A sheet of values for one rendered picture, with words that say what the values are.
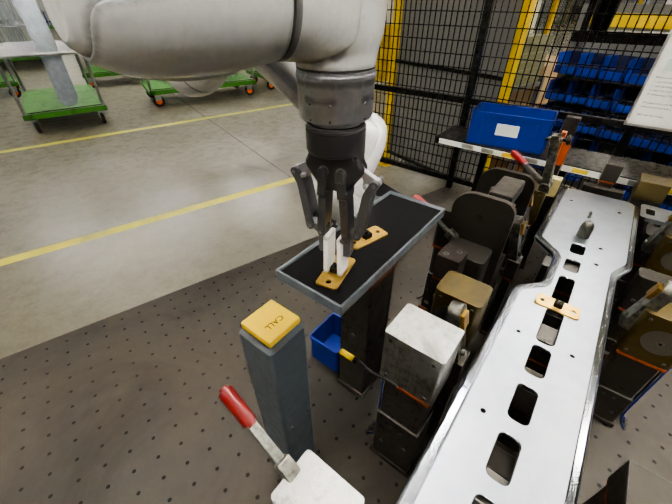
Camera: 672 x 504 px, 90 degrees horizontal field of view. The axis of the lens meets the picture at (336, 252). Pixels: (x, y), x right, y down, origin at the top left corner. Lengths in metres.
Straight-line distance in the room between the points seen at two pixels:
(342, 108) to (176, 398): 0.85
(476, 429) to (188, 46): 0.59
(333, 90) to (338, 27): 0.06
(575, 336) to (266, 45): 0.73
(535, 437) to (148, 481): 0.76
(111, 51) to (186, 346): 0.92
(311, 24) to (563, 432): 0.63
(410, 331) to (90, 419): 0.83
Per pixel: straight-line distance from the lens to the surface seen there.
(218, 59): 0.32
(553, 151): 1.19
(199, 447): 0.95
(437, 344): 0.55
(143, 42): 0.30
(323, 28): 0.36
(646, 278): 1.10
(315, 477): 0.49
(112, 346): 1.23
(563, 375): 0.74
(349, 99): 0.39
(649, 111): 1.73
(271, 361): 0.49
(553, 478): 0.63
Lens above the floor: 1.52
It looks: 37 degrees down
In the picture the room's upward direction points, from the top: straight up
